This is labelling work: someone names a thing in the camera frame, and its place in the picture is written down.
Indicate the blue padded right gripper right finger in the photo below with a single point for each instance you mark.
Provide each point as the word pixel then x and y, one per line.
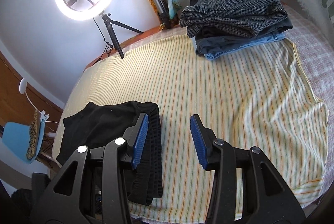
pixel 203 141

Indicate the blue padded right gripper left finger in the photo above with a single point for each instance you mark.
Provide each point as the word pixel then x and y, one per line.
pixel 135 137

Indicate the black pants with yellow pattern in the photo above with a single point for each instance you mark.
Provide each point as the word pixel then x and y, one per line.
pixel 96 126

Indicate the yellow striped blanket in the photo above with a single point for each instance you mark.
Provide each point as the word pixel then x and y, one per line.
pixel 259 96

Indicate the light blue folded jeans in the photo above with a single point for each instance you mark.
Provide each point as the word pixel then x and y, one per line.
pixel 240 46

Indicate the dark navy folded pants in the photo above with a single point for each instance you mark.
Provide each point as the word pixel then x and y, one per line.
pixel 211 39

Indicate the blue chair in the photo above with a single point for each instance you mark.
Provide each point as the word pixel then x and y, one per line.
pixel 25 141

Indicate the white clip desk lamp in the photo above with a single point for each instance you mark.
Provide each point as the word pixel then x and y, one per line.
pixel 23 90

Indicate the grey tweed folded pants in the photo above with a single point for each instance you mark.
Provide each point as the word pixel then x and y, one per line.
pixel 244 18

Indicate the pink checked bed cover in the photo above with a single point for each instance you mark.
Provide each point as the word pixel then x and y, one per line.
pixel 316 56

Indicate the black ring light tripod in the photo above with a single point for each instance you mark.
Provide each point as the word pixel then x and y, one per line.
pixel 109 26

